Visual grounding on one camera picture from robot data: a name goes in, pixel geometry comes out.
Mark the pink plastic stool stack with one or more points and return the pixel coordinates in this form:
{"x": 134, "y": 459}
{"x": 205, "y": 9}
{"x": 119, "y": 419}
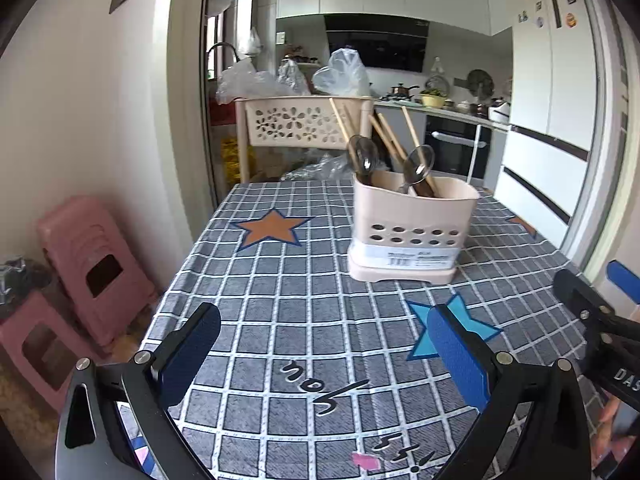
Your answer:
{"x": 95, "y": 245}

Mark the steel kitchen faucet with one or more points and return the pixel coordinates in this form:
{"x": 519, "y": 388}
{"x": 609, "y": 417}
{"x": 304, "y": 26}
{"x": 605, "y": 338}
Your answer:
{"x": 222, "y": 46}

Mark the crumpled clear plastic wrap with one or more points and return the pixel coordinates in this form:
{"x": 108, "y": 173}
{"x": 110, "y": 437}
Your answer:
{"x": 320, "y": 167}

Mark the white refrigerator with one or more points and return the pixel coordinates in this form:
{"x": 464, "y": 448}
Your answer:
{"x": 535, "y": 85}

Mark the yellow patterned wooden chopstick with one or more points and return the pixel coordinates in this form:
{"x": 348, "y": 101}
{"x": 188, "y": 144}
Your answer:
{"x": 417, "y": 140}

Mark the beige plastic storage rack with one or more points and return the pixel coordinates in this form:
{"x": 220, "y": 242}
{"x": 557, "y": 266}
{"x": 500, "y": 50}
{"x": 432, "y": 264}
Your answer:
{"x": 290, "y": 122}

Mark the yellow bowl with greens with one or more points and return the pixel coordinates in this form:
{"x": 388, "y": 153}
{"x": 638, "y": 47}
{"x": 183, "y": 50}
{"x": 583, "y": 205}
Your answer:
{"x": 432, "y": 100}

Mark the brown cooking pot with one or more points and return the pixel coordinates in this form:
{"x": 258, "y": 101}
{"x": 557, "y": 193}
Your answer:
{"x": 400, "y": 91}

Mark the black range hood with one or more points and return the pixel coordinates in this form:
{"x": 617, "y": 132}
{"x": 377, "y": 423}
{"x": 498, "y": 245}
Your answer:
{"x": 380, "y": 42}

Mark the black trash bag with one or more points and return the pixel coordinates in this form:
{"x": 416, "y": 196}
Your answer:
{"x": 25, "y": 280}

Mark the beige plastic utensil holder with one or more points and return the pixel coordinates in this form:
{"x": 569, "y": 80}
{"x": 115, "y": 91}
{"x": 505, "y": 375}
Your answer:
{"x": 410, "y": 210}

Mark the white hanging plastic bag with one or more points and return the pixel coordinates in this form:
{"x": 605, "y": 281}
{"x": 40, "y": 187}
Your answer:
{"x": 250, "y": 42}

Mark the grey kitchen base cabinet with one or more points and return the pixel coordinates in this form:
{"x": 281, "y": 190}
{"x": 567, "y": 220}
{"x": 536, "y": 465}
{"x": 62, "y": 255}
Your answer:
{"x": 421, "y": 122}

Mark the gold foil packaging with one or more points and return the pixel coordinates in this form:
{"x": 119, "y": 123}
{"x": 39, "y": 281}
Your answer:
{"x": 229, "y": 160}

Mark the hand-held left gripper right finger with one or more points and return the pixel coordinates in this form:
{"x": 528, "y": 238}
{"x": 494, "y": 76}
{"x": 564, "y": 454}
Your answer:
{"x": 460, "y": 360}

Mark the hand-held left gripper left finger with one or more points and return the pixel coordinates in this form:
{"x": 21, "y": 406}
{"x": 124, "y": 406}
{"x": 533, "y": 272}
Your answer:
{"x": 190, "y": 355}

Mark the white sliding door frame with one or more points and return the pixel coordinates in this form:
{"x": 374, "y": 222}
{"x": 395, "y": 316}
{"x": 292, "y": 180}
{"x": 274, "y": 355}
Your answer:
{"x": 192, "y": 85}
{"x": 612, "y": 110}

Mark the group of fridge magnets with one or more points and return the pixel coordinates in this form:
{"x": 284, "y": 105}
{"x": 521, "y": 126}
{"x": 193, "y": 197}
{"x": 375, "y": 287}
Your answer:
{"x": 570, "y": 20}

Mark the grey checked tablecloth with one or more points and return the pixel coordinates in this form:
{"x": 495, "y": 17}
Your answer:
{"x": 280, "y": 270}

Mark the person's right hand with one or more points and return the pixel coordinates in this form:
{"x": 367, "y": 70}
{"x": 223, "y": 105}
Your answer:
{"x": 605, "y": 440}

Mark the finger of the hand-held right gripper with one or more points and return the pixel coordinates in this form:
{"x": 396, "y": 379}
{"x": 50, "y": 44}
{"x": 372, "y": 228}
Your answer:
{"x": 622, "y": 280}
{"x": 575, "y": 292}

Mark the black built-in oven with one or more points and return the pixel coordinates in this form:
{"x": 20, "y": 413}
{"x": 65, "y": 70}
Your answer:
{"x": 452, "y": 157}

